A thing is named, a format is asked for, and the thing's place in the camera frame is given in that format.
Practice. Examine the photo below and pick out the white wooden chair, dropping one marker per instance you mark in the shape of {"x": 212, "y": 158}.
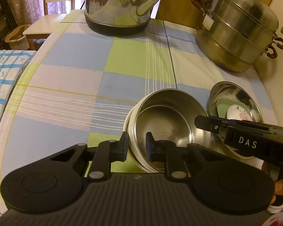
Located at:
{"x": 44, "y": 26}

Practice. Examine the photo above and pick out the steel steamer pot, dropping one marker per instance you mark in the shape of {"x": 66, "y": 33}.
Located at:
{"x": 234, "y": 33}

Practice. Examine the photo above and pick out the white floral ceramic bowl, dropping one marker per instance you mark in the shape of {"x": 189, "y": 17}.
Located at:
{"x": 125, "y": 128}

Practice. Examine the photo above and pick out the cream plastic bowl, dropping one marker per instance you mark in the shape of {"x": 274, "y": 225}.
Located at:
{"x": 134, "y": 146}

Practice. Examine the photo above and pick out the large steel round plate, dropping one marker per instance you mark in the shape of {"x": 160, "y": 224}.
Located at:
{"x": 236, "y": 93}

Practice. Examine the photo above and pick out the pink curtain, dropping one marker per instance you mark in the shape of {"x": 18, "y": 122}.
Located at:
{"x": 29, "y": 11}

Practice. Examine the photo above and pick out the steel kettle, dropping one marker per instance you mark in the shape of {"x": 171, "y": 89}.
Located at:
{"x": 118, "y": 17}

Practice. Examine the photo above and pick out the small floral white dish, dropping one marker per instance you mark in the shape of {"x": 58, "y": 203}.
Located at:
{"x": 237, "y": 112}

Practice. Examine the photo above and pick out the blue white checkered cloth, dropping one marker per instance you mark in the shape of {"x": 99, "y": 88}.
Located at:
{"x": 12, "y": 63}

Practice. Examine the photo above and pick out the steel bowl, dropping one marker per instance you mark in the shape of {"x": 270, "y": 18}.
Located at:
{"x": 169, "y": 115}

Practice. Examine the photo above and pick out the checkered tablecloth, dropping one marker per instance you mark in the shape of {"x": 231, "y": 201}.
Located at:
{"x": 80, "y": 86}

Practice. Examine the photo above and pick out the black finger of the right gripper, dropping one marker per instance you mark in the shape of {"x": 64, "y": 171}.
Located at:
{"x": 209, "y": 123}
{"x": 230, "y": 121}

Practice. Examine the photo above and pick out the green square plastic plate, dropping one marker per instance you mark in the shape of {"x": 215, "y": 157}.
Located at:
{"x": 224, "y": 103}

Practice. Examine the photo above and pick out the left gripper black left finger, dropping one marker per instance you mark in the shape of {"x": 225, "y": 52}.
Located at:
{"x": 95, "y": 161}

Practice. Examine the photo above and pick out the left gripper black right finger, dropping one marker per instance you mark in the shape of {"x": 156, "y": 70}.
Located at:
{"x": 184, "y": 164}

